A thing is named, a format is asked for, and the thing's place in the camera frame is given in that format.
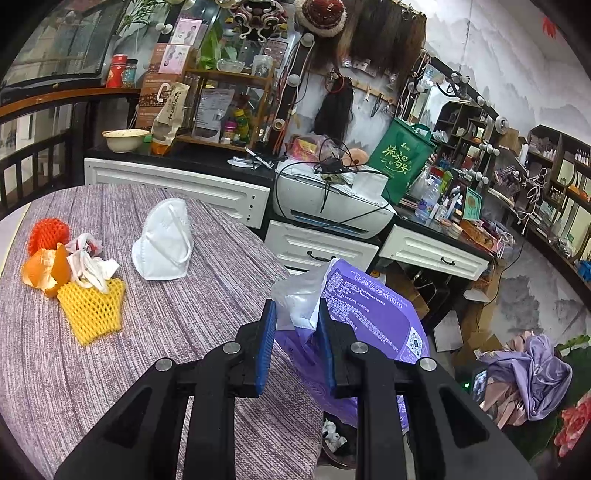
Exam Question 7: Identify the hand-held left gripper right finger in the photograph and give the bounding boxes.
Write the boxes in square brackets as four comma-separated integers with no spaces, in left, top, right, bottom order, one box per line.
[318,302,539,480]

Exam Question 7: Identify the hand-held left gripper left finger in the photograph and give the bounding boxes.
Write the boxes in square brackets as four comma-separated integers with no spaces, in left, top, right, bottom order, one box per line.
[54,300,278,480]

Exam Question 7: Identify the purple plastic tissue wrapper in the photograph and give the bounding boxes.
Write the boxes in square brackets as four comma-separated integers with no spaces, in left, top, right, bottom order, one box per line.
[271,258,431,435]

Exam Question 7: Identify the dark trash bin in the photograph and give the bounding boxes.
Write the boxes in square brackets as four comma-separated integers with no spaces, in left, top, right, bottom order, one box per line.
[320,413,359,470]

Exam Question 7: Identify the white face mask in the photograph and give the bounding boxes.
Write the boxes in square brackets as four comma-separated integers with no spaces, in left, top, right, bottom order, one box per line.
[132,198,194,280]

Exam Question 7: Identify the pink cloth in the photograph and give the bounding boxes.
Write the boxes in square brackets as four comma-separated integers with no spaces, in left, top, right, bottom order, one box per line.
[480,378,532,428]

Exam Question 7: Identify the purple satin cloth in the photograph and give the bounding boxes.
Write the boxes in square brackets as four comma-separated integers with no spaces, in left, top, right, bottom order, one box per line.
[480,335,573,421]

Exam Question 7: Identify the crumpled white tissue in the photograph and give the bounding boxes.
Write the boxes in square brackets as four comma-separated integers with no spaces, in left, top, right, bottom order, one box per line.
[65,233,120,294]
[322,419,347,453]

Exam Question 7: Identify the pink artificial flower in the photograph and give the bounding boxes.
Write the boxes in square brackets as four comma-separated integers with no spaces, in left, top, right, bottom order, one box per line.
[554,392,591,457]

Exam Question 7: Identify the white printer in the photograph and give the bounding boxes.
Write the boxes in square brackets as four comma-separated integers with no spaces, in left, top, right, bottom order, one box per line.
[272,161,398,238]

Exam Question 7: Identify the yellow foam fruit net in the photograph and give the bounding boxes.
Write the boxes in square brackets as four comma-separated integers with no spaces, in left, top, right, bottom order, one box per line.
[56,277,126,347]

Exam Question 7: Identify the white cabinet panel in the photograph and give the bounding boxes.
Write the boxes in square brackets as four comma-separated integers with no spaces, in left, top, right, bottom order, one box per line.
[84,158,271,229]

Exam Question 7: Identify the green framed picture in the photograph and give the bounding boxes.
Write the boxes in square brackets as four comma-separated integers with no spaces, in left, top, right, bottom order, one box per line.
[463,187,483,221]

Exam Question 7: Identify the plastic water bottle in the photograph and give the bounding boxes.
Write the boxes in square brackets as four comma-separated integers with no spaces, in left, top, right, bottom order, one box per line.
[414,178,441,220]

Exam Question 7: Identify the small white tray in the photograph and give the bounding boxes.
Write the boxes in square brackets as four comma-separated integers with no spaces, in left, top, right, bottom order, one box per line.
[228,156,273,169]

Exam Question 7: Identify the pink yellow packet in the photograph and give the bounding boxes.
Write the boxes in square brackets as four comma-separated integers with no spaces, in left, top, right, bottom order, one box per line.
[288,135,324,162]

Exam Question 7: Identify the green tote bag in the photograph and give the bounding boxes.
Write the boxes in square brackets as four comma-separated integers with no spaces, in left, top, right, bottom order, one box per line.
[367,117,437,204]

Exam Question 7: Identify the orange peel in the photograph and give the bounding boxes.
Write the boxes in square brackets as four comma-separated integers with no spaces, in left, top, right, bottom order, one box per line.
[21,242,72,298]

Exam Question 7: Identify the black hanging wig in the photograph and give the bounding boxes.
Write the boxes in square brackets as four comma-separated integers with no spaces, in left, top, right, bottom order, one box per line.
[314,76,355,141]

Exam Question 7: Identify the kraft paper snack bag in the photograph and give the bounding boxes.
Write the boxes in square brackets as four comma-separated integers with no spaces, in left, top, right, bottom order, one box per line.
[151,83,191,155]

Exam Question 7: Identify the orange foam fruit net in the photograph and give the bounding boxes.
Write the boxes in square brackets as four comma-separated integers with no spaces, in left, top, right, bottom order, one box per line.
[27,219,70,254]

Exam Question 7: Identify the cream bowl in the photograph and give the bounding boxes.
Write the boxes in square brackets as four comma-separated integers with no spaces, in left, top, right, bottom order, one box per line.
[102,129,151,154]

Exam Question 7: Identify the wooden shelf rack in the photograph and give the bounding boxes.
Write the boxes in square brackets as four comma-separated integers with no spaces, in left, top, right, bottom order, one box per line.
[178,69,278,153]

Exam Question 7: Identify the brown patterned boxes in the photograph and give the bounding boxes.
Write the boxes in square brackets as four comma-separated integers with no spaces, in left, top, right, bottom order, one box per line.
[136,44,162,130]

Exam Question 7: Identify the vanity mirror with bulbs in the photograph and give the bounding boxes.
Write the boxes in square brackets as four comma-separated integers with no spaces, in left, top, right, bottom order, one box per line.
[406,51,509,153]

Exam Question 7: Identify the pink photo card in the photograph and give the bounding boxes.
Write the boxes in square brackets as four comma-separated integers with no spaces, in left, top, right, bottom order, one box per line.
[158,45,191,73]
[172,18,204,45]

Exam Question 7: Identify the dark wooden chair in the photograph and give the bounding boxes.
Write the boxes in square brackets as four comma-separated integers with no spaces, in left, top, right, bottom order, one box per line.
[0,129,77,217]

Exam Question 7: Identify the red tin can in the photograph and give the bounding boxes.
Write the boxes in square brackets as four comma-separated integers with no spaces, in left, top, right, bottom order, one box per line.
[106,54,129,88]

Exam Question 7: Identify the row of brown hair extensions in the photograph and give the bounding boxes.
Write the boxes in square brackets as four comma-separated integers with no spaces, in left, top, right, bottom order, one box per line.
[337,0,426,77]

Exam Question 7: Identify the wooden bar counter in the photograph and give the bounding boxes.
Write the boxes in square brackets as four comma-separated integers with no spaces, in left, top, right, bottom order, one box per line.
[0,85,141,121]

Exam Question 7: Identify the ornate costume headdress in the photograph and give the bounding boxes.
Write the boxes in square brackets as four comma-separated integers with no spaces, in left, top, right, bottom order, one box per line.
[228,0,284,42]

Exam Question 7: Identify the red embroidered fur hat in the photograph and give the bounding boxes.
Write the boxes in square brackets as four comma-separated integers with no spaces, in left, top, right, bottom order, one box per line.
[295,0,348,37]

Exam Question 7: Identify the green bamboo plant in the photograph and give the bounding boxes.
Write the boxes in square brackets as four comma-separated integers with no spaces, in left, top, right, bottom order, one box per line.
[115,0,162,35]

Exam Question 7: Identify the white drawer black handle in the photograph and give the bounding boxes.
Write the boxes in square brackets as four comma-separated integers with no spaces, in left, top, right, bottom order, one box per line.
[379,225,490,281]
[265,220,380,273]

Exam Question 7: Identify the black cables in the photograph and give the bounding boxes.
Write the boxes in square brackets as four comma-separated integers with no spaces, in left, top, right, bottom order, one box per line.
[314,136,398,227]

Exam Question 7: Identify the dark wooden wall shelf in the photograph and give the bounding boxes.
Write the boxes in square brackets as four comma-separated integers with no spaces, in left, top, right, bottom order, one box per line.
[526,124,591,287]

